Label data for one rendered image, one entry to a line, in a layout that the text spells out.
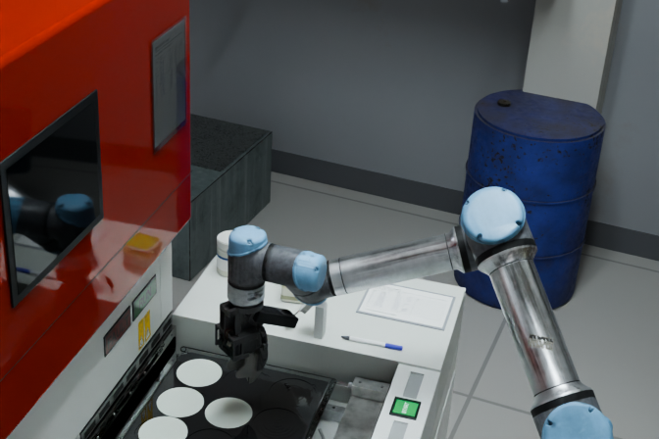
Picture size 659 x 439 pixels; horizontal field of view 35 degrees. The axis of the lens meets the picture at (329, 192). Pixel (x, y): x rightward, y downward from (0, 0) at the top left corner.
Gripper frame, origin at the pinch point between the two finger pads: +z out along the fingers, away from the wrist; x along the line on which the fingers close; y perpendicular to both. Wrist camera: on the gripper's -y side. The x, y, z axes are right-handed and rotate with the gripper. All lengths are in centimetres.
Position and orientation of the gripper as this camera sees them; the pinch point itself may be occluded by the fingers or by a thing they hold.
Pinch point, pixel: (252, 375)
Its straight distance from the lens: 226.8
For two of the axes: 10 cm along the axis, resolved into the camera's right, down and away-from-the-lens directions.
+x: 6.0, 3.9, -6.9
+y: -7.9, 2.4, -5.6
